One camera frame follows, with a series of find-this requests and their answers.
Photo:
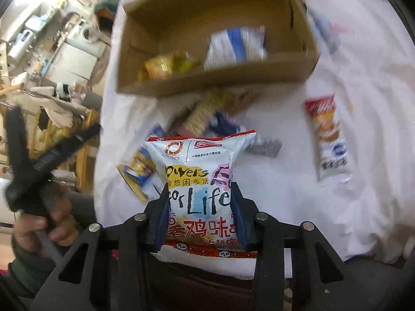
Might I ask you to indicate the red white long snack packet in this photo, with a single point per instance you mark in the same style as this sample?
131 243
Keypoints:
329 139

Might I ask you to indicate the white puffed snack bag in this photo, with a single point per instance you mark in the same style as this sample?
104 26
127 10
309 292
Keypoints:
197 175

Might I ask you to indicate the white countertop appliance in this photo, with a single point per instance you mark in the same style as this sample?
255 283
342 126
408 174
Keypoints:
19 42

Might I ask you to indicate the light blue white snack packet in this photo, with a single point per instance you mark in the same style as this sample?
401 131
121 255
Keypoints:
236 47

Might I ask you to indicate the blue yellow snack packet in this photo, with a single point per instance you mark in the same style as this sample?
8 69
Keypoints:
139 168

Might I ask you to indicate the white printed bedsheet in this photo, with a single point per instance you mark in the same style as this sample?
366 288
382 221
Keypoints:
291 201

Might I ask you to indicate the person's left hand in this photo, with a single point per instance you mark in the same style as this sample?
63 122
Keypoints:
56 223

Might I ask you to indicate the clothes on wooden rack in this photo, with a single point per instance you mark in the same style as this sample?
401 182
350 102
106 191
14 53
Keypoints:
55 103

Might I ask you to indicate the clear cracker packet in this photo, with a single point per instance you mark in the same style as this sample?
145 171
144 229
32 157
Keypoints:
207 110

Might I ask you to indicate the person's left forearm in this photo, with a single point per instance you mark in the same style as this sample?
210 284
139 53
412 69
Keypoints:
22 275

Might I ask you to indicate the pink teal cloth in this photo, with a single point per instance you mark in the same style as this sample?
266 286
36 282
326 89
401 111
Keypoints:
107 3

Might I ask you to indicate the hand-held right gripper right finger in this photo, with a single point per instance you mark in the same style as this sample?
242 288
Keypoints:
240 230

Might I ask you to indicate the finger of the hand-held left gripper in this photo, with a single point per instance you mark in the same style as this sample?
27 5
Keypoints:
76 141

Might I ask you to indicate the white washing machine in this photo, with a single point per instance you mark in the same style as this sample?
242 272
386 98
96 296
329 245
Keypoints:
86 35

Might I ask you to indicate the silver snack packet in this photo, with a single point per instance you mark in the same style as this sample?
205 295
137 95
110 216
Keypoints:
264 146

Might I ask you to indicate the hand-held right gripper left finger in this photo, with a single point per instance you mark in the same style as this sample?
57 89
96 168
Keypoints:
159 230

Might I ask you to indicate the brown cardboard box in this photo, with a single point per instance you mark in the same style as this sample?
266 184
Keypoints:
181 16

